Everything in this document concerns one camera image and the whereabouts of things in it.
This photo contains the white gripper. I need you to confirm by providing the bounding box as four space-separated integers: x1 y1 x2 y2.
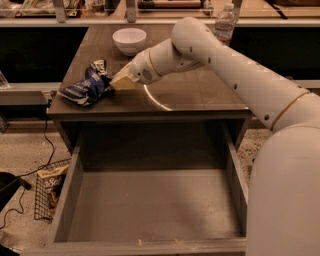
110 49 162 90

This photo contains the blue chip bag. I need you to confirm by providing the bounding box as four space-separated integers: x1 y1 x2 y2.
58 60 113 106

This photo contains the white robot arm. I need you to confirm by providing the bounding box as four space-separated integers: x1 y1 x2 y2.
111 17 320 256

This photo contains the grey cabinet with glossy top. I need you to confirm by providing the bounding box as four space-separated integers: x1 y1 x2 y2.
47 23 253 154

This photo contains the open grey top drawer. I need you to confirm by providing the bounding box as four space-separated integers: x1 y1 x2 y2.
23 121 247 256

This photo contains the brown snack bag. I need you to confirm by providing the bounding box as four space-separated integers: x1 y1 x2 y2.
37 165 69 211

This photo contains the white ceramic bowl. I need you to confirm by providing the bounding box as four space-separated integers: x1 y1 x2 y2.
112 28 147 56

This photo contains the clear plastic water bottle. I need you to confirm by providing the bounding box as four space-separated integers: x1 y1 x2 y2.
213 3 235 46

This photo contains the black object at left edge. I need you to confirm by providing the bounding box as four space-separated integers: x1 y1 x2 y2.
0 172 31 211

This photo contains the black power cable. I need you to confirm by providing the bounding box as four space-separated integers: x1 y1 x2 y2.
0 98 57 230

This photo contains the black wire basket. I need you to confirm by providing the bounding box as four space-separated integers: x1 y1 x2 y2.
34 159 71 223

